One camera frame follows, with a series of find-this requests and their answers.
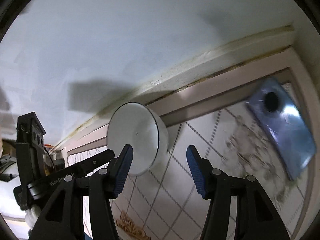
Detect white bowl with dark rim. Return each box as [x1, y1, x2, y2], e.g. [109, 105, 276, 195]
[106, 102, 169, 177]

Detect blue smartphone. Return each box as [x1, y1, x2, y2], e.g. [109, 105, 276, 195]
[246, 77, 317, 180]

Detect floral diamond pattern table mat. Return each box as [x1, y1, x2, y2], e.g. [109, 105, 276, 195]
[66, 80, 316, 240]

